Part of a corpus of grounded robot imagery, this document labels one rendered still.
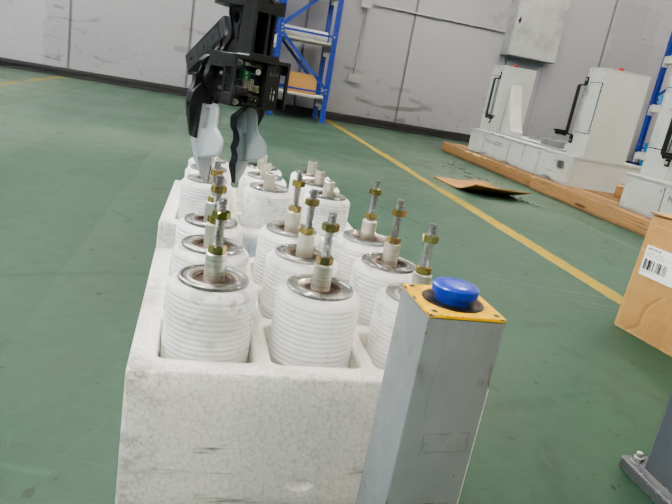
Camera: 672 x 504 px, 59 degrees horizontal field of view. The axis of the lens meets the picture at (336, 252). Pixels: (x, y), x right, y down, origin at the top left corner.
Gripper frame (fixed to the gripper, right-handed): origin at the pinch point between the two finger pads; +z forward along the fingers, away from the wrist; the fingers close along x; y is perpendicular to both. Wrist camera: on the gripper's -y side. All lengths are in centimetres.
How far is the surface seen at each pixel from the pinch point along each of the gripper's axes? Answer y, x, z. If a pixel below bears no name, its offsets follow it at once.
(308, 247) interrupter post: 7.0, 10.3, 8.1
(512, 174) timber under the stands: -180, 328, 31
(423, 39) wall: -444, 483, -70
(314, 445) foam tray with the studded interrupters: 23.6, 2.4, 24.8
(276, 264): 6.7, 6.0, 10.3
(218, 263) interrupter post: 12.3, -5.5, 7.4
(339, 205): -21.5, 38.7, 10.3
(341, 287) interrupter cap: 17.5, 7.6, 9.3
